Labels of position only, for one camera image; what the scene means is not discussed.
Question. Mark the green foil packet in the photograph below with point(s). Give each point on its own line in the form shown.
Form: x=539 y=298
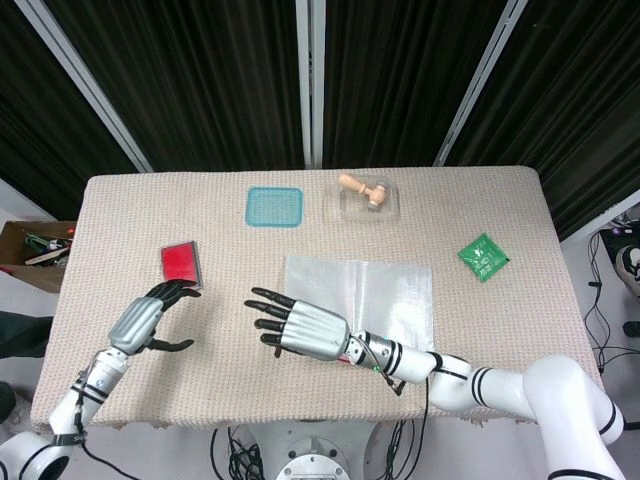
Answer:
x=482 y=255

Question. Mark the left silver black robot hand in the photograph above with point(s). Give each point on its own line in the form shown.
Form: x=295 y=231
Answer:
x=132 y=322

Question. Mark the red ink pad case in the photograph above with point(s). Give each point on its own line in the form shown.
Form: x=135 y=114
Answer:
x=180 y=262

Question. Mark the white robot torso base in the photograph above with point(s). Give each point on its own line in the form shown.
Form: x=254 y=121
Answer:
x=315 y=465

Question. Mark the beige waffle-weave tablecloth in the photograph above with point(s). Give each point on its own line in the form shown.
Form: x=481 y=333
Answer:
x=225 y=375

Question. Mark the clear mesh zipper pouch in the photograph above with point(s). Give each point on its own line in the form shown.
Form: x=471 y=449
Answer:
x=390 y=290

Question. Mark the brown cardboard box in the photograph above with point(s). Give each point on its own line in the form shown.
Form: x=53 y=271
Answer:
x=30 y=280

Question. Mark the grey metal frame post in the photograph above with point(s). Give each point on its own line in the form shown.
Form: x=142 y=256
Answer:
x=100 y=100
x=310 y=75
x=480 y=85

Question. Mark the clear plastic container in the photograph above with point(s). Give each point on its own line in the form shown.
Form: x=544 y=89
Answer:
x=340 y=212

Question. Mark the blue plastic container lid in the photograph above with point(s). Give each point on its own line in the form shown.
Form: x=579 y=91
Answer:
x=275 y=207

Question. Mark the black pleated curtain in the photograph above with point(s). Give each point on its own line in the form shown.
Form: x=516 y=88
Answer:
x=210 y=75

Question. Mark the white black sneaker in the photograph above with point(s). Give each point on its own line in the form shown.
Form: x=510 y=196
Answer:
x=630 y=265

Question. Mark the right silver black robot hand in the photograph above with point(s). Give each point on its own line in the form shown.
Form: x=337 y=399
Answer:
x=315 y=332

